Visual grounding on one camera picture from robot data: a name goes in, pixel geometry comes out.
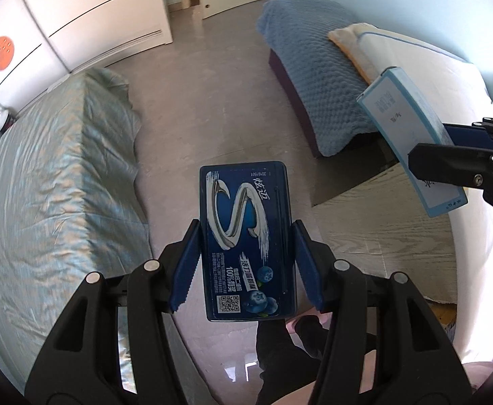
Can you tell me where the blue quilted blanket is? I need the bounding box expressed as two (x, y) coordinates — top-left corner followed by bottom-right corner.
(256, 0), (377, 157)

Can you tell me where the dark blue gum box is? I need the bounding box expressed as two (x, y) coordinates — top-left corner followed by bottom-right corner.
(199, 161), (297, 322)

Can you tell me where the white wardrobe with guitar sticker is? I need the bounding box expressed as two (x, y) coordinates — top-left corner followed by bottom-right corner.
(0, 0), (172, 111)

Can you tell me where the green satin covered bed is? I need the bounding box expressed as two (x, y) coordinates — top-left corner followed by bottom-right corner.
(0, 66), (214, 405)

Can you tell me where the light blue medicine box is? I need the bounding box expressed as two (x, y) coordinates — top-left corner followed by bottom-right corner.
(357, 67), (468, 218)

